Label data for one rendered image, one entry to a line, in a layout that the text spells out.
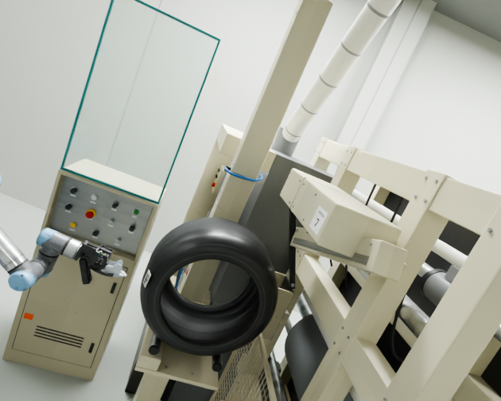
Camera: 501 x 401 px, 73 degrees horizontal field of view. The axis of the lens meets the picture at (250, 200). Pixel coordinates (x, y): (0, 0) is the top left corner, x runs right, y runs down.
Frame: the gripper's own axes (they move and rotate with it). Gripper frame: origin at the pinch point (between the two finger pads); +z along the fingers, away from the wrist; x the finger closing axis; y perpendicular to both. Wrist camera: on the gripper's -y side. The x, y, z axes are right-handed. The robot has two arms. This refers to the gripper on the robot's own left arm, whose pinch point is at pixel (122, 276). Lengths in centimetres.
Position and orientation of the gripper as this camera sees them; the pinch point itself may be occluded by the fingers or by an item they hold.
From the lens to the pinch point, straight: 154.9
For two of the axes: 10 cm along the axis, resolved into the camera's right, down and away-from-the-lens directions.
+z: 8.6, 4.6, 2.3
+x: -1.1, -2.7, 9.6
